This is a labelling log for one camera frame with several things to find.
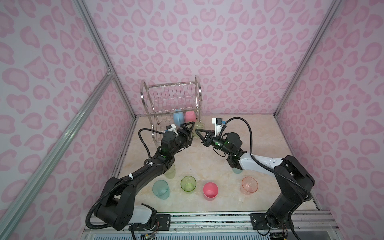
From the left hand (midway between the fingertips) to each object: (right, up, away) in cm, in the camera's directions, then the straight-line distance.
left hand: (196, 124), depth 77 cm
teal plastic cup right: (+24, -27, +11) cm, 38 cm away
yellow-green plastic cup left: (-15, -28, +9) cm, 33 cm away
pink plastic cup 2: (+8, -36, +5) cm, 38 cm away
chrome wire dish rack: (-19, +21, +40) cm, 49 cm away
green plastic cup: (+1, -1, 0) cm, 1 cm away
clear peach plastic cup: (+29, -34, +7) cm, 45 cm away
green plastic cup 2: (-5, -33, +7) cm, 34 cm away
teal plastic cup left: (-19, -34, +2) cm, 39 cm away
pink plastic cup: (-4, +6, +24) cm, 25 cm away
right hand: (0, -3, -3) cm, 4 cm away
